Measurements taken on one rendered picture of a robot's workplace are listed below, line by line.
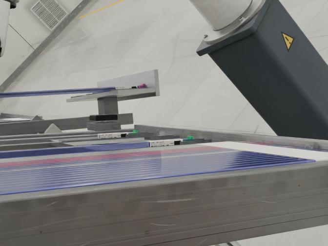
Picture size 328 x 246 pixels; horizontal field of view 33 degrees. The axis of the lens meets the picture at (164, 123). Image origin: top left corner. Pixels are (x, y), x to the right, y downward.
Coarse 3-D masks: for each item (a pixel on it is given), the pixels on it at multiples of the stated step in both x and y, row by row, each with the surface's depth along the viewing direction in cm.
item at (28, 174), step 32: (0, 160) 66; (32, 160) 65; (64, 160) 64; (96, 160) 63; (128, 160) 63; (160, 160) 62; (192, 160) 61; (224, 160) 60; (256, 160) 60; (288, 160) 59; (320, 160) 59; (0, 192) 43
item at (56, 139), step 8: (56, 136) 104; (64, 136) 103; (72, 136) 104; (80, 136) 105; (88, 136) 105; (96, 136) 106; (0, 144) 98; (8, 144) 98; (16, 144) 99; (24, 144) 100
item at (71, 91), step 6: (42, 90) 123; (48, 90) 124; (54, 90) 124; (60, 90) 125; (66, 90) 126; (72, 90) 127; (78, 90) 127; (84, 90) 128; (90, 90) 129; (96, 90) 130; (102, 90) 131; (108, 90) 131; (0, 96) 118; (6, 96) 119; (12, 96) 120; (18, 96) 120; (24, 96) 121; (30, 96) 123
